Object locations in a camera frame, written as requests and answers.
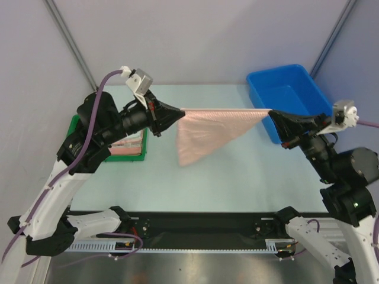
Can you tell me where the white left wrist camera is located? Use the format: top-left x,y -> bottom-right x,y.
120,66 -> 153,109

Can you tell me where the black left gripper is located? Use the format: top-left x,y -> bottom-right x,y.
100,89 -> 184,145

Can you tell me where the green plastic tray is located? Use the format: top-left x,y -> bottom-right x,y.
69,114 -> 149,163

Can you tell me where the blue plastic bin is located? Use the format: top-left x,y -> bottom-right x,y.
246,63 -> 334,146

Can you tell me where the white cable duct rail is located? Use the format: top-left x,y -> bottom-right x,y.
65,238 -> 297,255

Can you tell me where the pink cartoon face towel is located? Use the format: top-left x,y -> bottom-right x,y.
110,130 -> 143,156

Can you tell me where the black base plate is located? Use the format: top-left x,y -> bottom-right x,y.
68,206 -> 297,251

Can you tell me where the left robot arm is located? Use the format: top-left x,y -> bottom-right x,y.
4,90 -> 185,256

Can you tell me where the pale pink towel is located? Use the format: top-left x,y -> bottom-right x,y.
176,108 -> 270,166

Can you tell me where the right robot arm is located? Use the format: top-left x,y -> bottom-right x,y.
268,107 -> 378,283

